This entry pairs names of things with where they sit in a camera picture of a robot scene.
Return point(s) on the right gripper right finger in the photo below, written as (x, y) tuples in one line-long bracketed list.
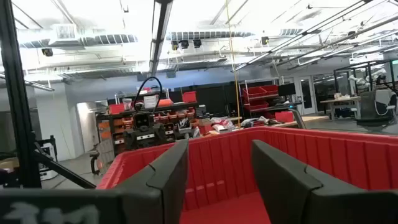
[(286, 193)]

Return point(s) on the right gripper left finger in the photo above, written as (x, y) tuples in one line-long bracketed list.
[(161, 193)]

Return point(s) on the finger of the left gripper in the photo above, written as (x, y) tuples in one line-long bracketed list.
[(130, 139), (161, 133)]

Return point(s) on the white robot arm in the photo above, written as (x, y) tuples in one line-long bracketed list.
[(357, 80)]

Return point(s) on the small red storage bin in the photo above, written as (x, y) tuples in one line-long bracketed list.
[(116, 109), (189, 97), (284, 116)]

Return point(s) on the red plastic bin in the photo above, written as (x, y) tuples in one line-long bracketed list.
[(342, 161)]

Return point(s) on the black shelf with orange bins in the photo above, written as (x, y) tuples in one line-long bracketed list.
[(178, 115)]

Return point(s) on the orange tray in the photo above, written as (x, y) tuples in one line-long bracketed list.
[(165, 102)]

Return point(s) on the white sign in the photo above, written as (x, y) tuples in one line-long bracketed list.
[(151, 101)]

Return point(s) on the clear plastic container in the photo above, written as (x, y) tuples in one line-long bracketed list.
[(127, 104)]

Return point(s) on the orange and black device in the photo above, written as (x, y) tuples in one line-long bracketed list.
[(99, 163)]

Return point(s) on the pile of packages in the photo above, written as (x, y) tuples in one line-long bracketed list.
[(220, 124)]

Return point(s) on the wooden work table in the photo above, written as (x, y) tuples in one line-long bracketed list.
[(311, 119)]

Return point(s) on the black and white cart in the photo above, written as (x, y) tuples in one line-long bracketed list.
[(48, 152)]

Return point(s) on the black ceiling spotlight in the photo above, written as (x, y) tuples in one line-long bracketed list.
[(265, 40), (47, 52), (197, 43), (174, 45), (184, 44)]

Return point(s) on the glass door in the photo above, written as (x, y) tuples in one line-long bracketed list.
[(307, 95)]

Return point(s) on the black monitor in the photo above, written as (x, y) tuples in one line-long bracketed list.
[(286, 89)]

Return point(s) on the metal rack with red bins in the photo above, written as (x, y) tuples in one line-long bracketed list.
[(258, 92)]

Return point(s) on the long ceiling light bar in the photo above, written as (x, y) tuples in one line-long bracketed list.
[(164, 28)]

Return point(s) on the light wooden desk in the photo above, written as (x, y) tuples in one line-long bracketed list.
[(340, 100)]

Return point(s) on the dark grey office chair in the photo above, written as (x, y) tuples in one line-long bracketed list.
[(370, 107)]

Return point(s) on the white ceiling air unit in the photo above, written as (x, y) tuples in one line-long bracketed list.
[(63, 32)]

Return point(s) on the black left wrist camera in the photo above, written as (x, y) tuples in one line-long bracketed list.
[(143, 119)]

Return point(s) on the black rig frame post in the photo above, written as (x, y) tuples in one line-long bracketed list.
[(15, 93)]

